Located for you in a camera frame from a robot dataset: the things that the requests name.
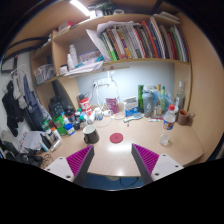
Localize white and blue carton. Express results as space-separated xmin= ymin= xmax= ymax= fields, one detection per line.
xmin=123 ymin=96 xmax=139 ymax=118

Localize white wall power strip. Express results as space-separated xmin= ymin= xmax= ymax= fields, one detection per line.
xmin=93 ymin=78 xmax=113 ymax=88

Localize magenta pouch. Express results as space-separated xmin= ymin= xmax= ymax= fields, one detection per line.
xmin=105 ymin=97 xmax=120 ymax=115

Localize clear red-capped water bottle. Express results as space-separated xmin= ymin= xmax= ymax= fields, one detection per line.
xmin=159 ymin=104 xmax=177 ymax=147

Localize hanging dark clothes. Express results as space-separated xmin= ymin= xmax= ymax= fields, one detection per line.
xmin=1 ymin=66 xmax=44 ymax=138

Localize brown mug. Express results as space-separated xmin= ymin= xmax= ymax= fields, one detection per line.
xmin=176 ymin=109 xmax=196 ymax=127

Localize wooden shelf unit with books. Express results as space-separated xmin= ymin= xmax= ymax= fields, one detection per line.
xmin=29 ymin=8 xmax=194 ymax=113

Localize black bag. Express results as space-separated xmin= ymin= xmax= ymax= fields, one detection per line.
xmin=48 ymin=96 xmax=66 ymax=119

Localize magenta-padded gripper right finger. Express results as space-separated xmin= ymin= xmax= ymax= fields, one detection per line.
xmin=130 ymin=143 xmax=184 ymax=186

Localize green package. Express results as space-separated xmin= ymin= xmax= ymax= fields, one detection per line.
xmin=52 ymin=114 xmax=68 ymax=136

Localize light blue hairbrush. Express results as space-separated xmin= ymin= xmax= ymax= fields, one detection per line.
xmin=123 ymin=112 xmax=144 ymax=123

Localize flat round red coaster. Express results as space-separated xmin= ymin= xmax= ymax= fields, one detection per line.
xmin=109 ymin=132 xmax=125 ymax=144

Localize grey shaker bottle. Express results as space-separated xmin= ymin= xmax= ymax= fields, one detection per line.
xmin=142 ymin=89 xmax=155 ymax=118

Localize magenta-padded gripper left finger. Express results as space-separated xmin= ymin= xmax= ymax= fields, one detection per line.
xmin=44 ymin=144 xmax=95 ymax=188

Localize black mug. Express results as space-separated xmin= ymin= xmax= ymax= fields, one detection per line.
xmin=82 ymin=124 xmax=100 ymax=145

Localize white bottle with blue cap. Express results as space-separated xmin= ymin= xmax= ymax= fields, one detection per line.
xmin=63 ymin=123 xmax=76 ymax=136

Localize tall clear glass bottle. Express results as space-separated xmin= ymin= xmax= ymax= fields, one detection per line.
xmin=175 ymin=80 xmax=186 ymax=111

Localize red and white canister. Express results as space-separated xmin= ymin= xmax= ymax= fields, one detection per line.
xmin=79 ymin=96 xmax=93 ymax=117

